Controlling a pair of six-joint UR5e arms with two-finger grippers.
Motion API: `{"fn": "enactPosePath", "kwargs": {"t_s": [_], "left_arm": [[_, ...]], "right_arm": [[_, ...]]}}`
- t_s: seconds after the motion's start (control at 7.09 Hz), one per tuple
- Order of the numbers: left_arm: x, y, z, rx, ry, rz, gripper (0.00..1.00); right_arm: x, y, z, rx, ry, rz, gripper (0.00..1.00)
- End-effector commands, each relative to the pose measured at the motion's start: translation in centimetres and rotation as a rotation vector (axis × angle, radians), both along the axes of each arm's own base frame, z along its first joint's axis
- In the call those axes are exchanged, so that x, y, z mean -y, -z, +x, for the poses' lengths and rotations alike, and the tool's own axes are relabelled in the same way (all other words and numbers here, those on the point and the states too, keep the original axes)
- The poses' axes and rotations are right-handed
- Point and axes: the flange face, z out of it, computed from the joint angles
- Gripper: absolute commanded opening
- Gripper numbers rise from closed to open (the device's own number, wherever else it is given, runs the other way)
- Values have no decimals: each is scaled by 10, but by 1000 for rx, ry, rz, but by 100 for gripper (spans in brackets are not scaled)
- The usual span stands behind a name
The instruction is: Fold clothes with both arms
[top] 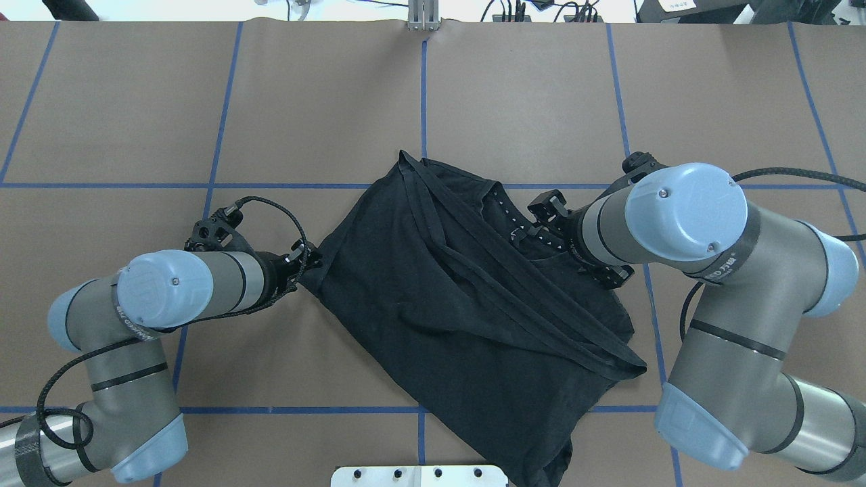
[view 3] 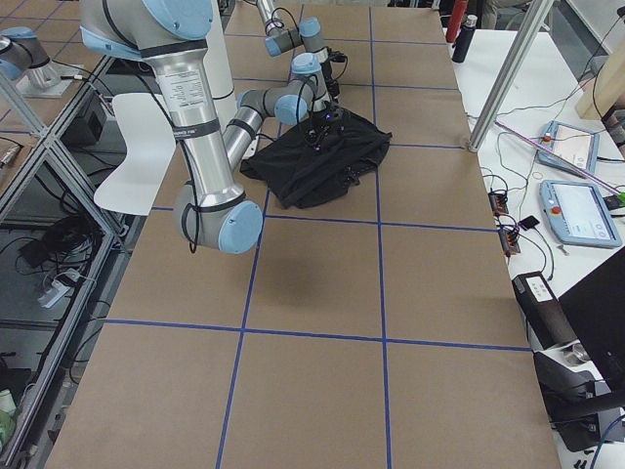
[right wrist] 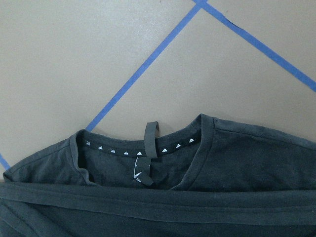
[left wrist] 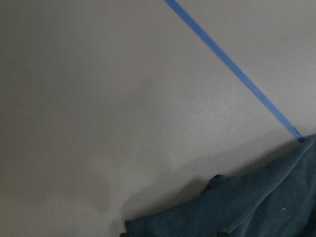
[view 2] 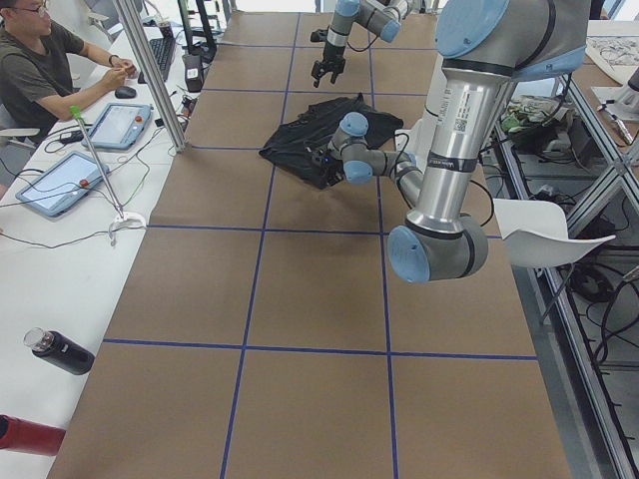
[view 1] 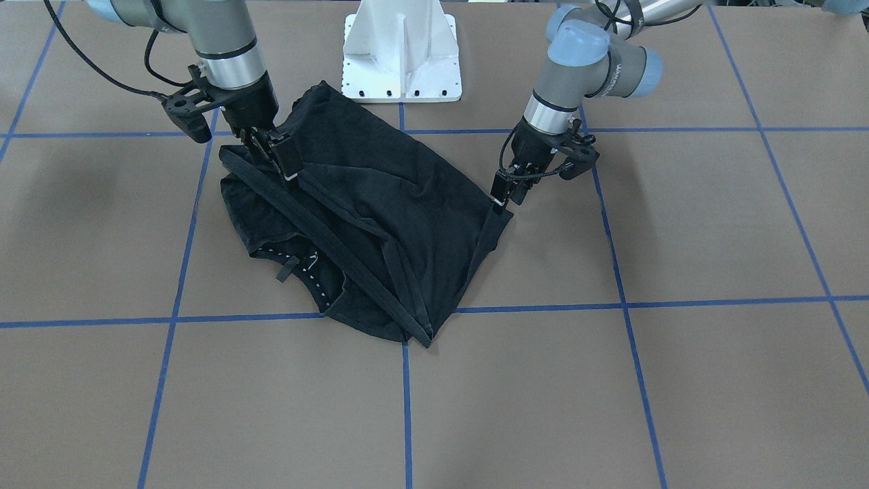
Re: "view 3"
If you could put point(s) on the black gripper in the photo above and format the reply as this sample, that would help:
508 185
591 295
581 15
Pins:
320 123
332 74

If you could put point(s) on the black graphic t-shirt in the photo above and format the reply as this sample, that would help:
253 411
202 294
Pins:
302 175

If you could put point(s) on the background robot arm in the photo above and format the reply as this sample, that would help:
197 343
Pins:
25 61

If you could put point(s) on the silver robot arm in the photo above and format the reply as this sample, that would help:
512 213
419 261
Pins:
171 37
284 34

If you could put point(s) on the black water bottle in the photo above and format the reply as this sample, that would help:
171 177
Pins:
464 39

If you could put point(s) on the red water bottle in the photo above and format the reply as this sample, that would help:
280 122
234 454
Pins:
455 20

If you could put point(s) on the white plastic chair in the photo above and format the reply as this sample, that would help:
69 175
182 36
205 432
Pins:
132 187

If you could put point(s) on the far teach pendant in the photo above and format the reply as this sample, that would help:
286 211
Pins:
575 145

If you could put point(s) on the teach pendant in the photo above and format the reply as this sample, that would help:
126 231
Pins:
575 145
577 214

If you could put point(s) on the near teach pendant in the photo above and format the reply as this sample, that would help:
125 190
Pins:
577 214

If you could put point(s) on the brown black box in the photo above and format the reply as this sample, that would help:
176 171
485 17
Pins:
542 310

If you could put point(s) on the black monitor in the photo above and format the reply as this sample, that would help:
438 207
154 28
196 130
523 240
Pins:
594 307

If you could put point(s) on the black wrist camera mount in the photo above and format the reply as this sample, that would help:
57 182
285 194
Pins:
337 57

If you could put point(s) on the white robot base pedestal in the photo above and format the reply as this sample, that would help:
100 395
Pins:
224 58

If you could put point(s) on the aluminium frame post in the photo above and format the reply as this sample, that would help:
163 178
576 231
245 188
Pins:
529 28

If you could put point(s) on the aluminium frame rail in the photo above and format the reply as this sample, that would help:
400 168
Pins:
60 252

